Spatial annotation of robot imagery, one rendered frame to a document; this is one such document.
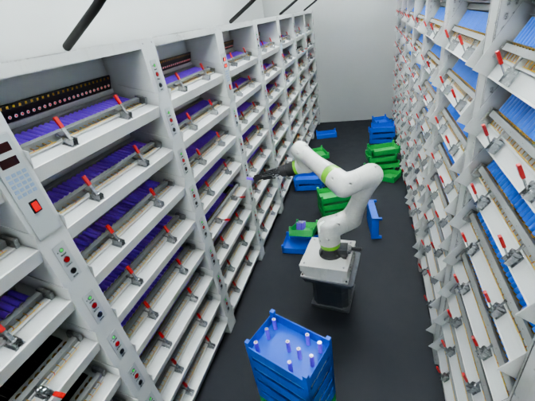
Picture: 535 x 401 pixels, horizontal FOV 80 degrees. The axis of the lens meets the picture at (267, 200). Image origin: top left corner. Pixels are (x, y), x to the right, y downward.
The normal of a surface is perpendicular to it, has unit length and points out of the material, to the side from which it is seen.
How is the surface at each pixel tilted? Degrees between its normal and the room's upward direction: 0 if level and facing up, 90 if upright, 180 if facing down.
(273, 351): 0
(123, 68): 90
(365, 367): 0
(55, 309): 17
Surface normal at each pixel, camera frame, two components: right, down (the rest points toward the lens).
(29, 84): 0.95, 0.01
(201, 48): -0.27, 0.51
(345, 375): -0.15, -0.86
